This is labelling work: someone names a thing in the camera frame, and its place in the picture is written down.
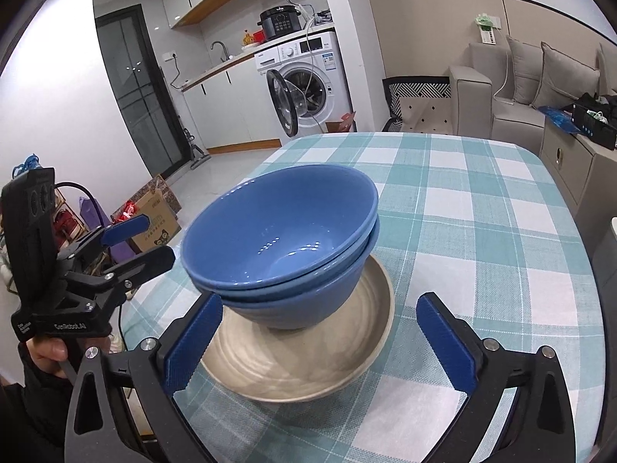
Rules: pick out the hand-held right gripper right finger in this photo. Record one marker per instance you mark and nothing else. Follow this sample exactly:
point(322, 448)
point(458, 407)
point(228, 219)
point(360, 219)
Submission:
point(446, 342)

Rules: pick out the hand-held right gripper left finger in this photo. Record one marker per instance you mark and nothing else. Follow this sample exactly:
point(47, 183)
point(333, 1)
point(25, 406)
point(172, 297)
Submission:
point(193, 342)

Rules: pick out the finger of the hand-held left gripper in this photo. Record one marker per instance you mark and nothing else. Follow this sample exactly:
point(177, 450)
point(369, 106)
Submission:
point(125, 229)
point(144, 263)

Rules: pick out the blue bowl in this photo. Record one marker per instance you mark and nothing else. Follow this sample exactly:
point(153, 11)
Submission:
point(270, 222)
point(289, 313)
point(289, 292)

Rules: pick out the cream round plate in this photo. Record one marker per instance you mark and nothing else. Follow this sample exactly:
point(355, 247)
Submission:
point(337, 347)

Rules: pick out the person's left forearm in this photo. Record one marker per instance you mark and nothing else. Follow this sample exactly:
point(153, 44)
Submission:
point(29, 410)

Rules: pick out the person's left hand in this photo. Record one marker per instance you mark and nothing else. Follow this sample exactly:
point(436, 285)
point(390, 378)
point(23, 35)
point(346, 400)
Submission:
point(48, 349)

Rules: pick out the red bag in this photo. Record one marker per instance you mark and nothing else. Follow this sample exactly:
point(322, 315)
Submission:
point(129, 210)

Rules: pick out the brown cardboard box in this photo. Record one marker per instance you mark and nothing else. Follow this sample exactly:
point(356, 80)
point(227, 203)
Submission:
point(154, 222)

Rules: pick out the purple bag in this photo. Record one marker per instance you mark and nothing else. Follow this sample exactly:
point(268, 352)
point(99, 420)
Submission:
point(89, 217)

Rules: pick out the patterned cardboard box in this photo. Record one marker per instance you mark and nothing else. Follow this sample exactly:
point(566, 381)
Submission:
point(164, 188)

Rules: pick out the teal checked tablecloth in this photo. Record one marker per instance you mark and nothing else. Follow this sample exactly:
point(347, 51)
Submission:
point(482, 231)

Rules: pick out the dark glass door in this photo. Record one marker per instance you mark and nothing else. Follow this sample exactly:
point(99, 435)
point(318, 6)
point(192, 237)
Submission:
point(135, 91)

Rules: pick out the white kitchen counter cabinet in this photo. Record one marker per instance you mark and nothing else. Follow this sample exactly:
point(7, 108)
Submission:
point(226, 111)

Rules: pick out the kitchen faucet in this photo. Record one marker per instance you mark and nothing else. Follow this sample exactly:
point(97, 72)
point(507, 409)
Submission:
point(222, 50)

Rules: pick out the grey low cabinet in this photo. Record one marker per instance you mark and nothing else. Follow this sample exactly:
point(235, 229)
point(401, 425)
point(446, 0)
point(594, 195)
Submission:
point(569, 164)

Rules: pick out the yellow figurine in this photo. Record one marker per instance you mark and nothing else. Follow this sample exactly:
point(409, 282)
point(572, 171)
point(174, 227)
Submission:
point(248, 38)

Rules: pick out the red box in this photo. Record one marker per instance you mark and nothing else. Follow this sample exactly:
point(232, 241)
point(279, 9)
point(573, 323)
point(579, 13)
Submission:
point(259, 36)

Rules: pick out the small open cardboard box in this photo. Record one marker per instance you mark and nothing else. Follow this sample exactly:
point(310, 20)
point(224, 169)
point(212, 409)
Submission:
point(344, 123)

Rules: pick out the black white patterned chair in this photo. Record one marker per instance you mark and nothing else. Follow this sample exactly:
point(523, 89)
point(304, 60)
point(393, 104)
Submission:
point(419, 101)

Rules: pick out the grey sofa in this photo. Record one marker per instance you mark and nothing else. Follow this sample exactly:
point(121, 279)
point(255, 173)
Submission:
point(472, 96)

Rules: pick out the blue plastic bag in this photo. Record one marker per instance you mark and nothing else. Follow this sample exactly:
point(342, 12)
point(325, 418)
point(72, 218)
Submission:
point(559, 118)

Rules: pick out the white washing machine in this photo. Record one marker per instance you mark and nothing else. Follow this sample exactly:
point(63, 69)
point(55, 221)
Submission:
point(318, 67)

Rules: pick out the black pressure cooker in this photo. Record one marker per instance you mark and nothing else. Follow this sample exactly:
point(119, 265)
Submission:
point(279, 21)

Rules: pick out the black electronic box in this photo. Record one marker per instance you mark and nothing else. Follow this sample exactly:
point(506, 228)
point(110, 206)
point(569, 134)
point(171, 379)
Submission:
point(593, 123)

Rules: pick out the grey cushion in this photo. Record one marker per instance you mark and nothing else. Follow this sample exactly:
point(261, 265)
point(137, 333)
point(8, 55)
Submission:
point(525, 72)
point(564, 77)

